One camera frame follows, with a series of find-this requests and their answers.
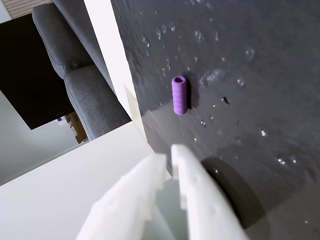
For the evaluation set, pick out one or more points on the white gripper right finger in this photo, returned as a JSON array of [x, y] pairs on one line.
[[202, 200]]

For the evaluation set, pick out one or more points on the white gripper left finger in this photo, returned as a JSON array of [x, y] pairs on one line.
[[127, 200]]

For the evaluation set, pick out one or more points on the purple ribbed pen grip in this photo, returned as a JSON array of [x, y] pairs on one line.
[[179, 96]]

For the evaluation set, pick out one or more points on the brown cardboard box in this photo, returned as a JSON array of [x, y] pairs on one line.
[[78, 127]]

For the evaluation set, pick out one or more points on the grey fabric chair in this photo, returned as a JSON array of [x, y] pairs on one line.
[[82, 87]]

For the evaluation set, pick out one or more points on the dark grey table mat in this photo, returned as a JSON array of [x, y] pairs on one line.
[[250, 75]]

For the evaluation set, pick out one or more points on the black table top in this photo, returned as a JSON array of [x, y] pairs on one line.
[[25, 75]]

